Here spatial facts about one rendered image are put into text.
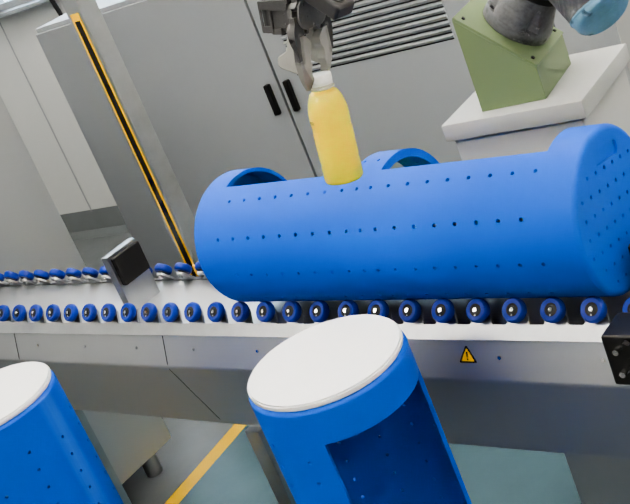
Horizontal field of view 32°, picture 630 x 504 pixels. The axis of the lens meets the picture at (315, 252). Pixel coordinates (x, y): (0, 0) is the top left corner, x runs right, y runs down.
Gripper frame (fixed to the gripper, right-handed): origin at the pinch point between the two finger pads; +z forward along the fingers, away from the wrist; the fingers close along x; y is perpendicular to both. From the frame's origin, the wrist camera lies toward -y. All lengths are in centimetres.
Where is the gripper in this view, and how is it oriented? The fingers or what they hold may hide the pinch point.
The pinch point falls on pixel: (319, 78)
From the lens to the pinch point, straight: 183.4
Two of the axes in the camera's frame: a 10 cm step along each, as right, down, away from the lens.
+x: -5.8, 4.0, -7.0
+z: 1.7, 9.1, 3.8
